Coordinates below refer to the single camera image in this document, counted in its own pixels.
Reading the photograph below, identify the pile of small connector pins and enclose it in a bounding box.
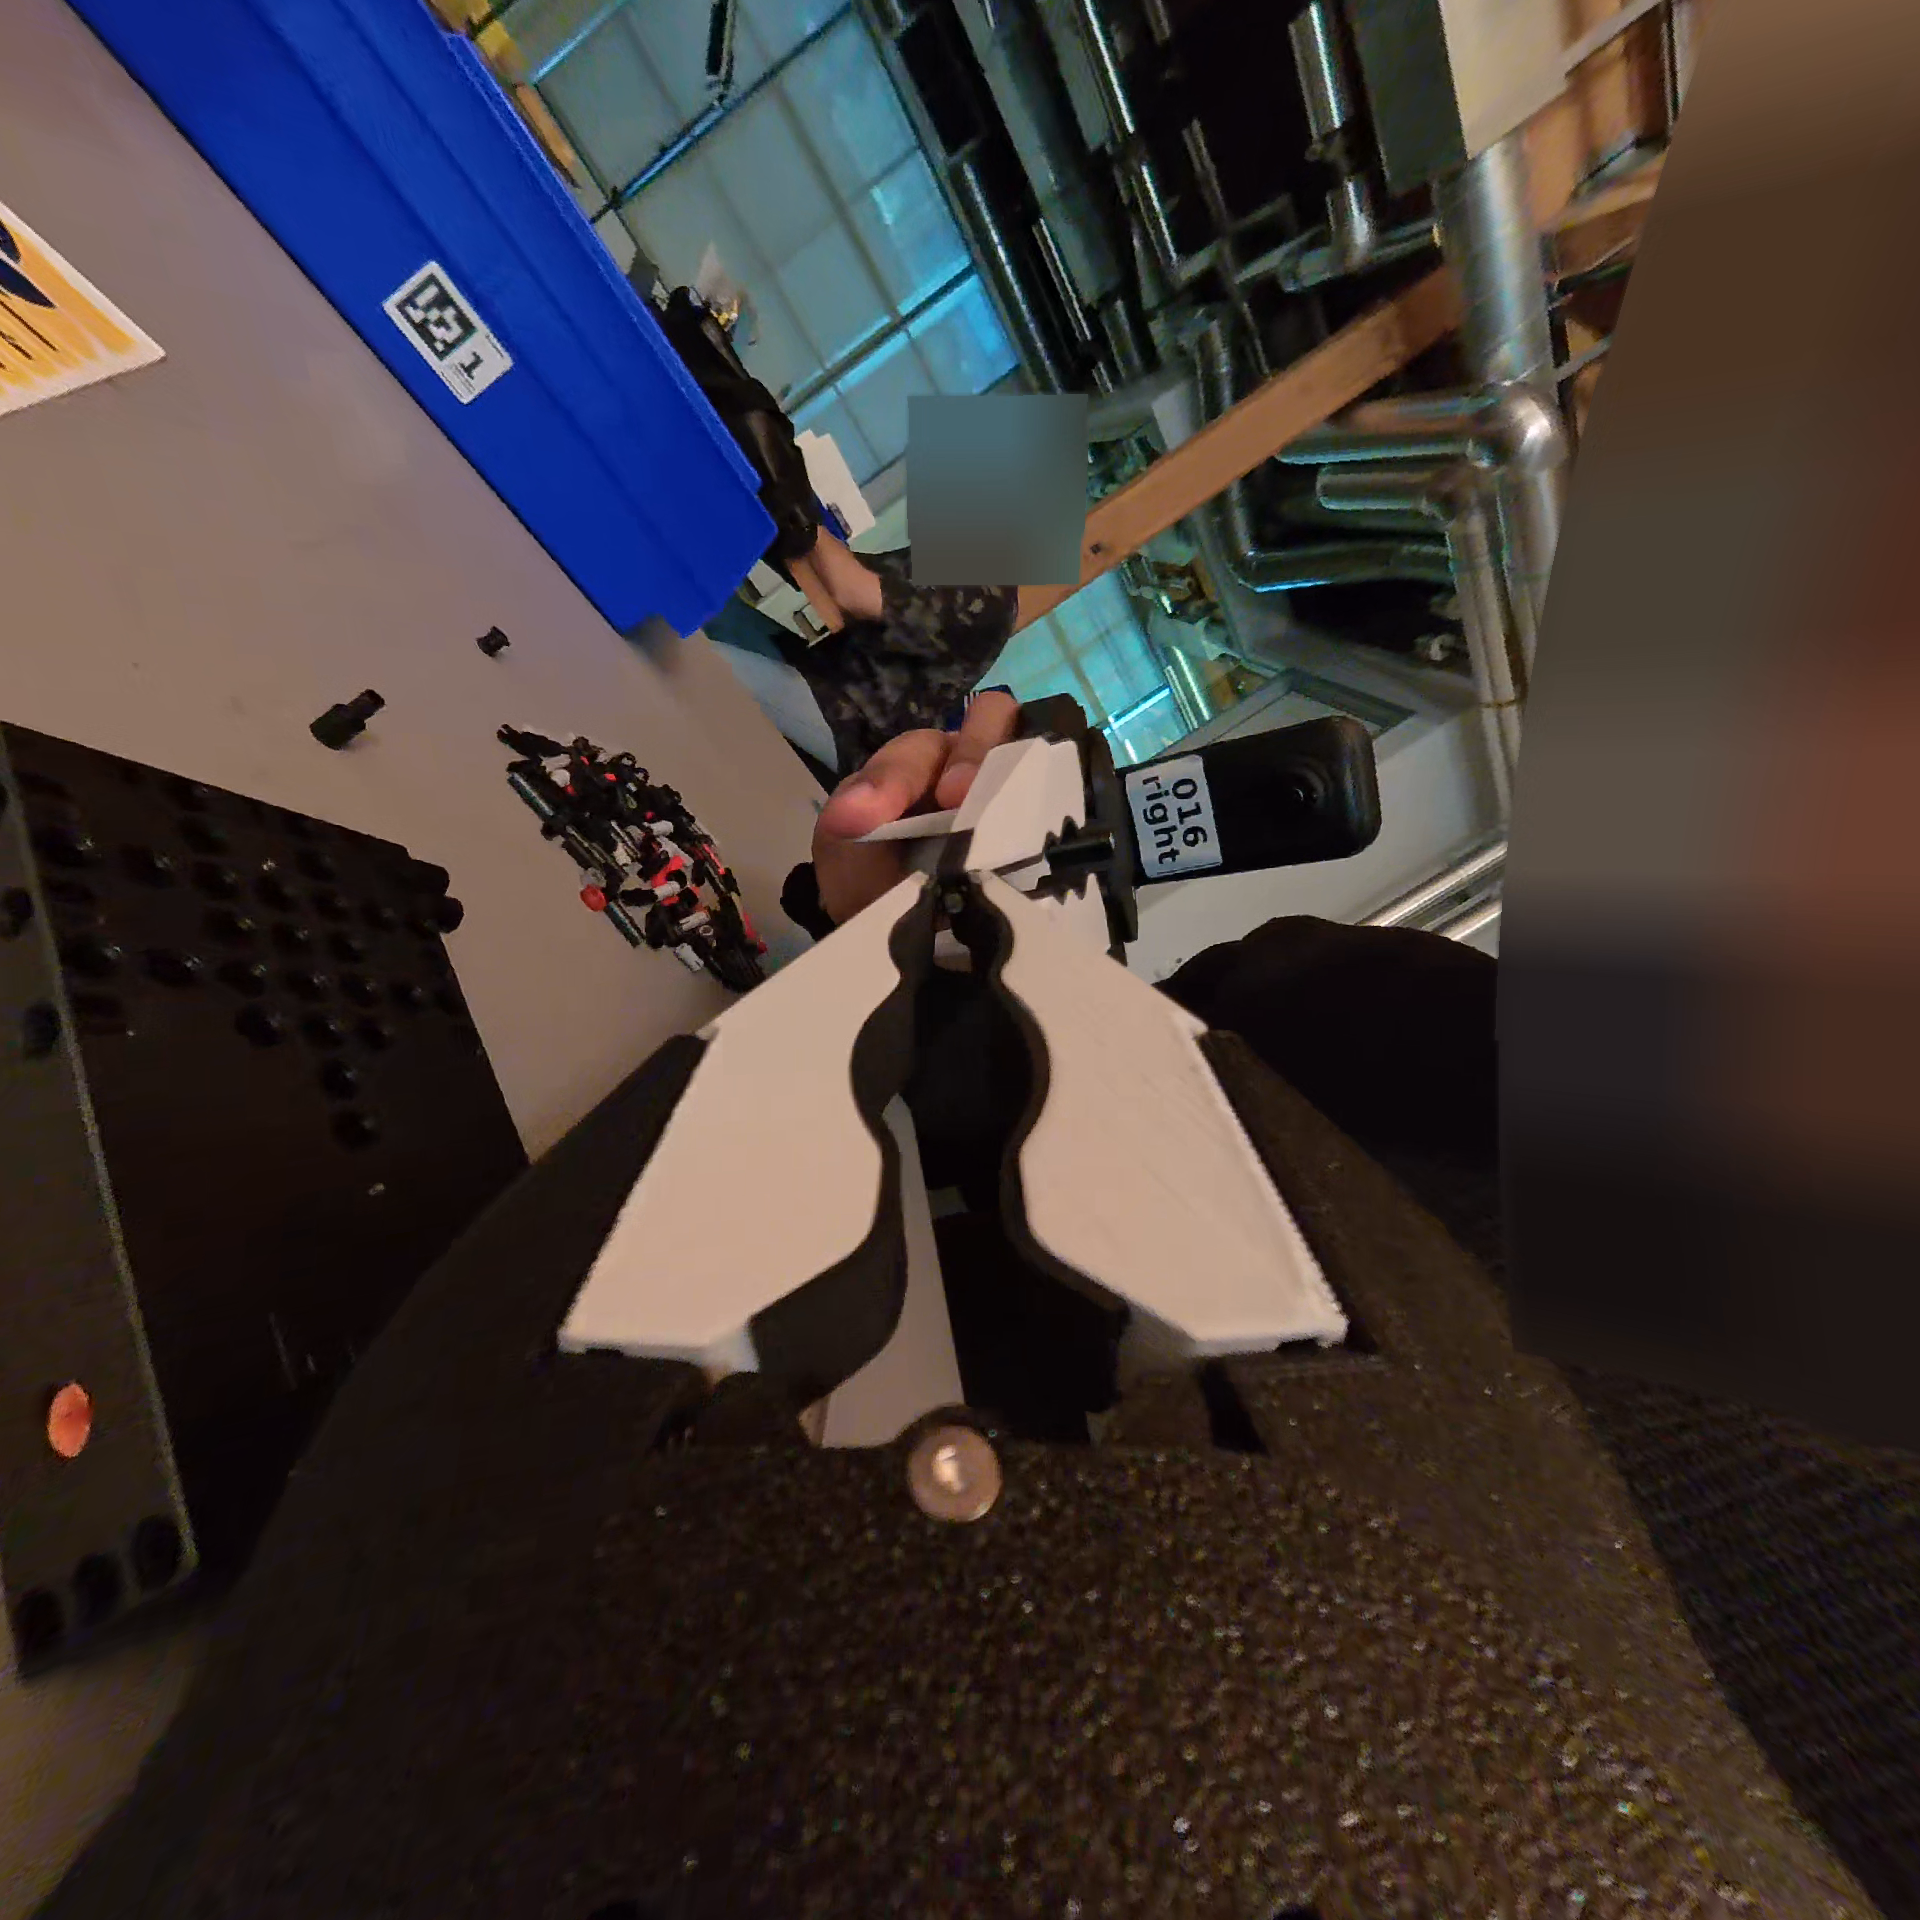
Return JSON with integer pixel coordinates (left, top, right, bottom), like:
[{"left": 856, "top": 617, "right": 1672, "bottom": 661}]
[{"left": 497, "top": 725, "right": 770, "bottom": 997}]

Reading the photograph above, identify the person's right forearm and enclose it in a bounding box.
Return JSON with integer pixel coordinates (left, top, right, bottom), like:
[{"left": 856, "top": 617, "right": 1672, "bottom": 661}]
[{"left": 1161, "top": 918, "right": 1510, "bottom": 1309}]

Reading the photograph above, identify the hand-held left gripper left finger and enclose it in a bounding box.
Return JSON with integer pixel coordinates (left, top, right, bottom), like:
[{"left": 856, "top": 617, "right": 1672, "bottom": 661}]
[{"left": 557, "top": 871, "right": 961, "bottom": 1374}]

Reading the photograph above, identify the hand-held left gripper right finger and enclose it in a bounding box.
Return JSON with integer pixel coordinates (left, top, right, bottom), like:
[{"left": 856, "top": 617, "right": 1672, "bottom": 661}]
[{"left": 936, "top": 867, "right": 1350, "bottom": 1361}]

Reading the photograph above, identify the wooden beam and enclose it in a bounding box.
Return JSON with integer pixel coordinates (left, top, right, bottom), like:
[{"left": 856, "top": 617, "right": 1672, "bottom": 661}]
[{"left": 1079, "top": 150, "right": 1667, "bottom": 581}]

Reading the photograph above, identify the black perforated block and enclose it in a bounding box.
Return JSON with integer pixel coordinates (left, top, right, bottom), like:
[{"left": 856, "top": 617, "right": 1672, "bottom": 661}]
[{"left": 0, "top": 720, "right": 530, "bottom": 1681}]

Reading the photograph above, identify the person's right hand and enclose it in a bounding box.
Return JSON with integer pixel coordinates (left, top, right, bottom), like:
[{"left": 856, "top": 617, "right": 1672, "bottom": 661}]
[{"left": 810, "top": 695, "right": 1026, "bottom": 936}]

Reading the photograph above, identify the blue plastic bin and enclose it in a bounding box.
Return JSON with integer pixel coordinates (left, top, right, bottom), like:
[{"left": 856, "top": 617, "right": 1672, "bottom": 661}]
[{"left": 65, "top": 0, "right": 780, "bottom": 641}]

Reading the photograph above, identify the yellow grey sticker sheet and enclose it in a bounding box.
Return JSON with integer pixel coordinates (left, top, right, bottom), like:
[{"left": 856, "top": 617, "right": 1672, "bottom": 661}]
[{"left": 0, "top": 203, "right": 167, "bottom": 420}]

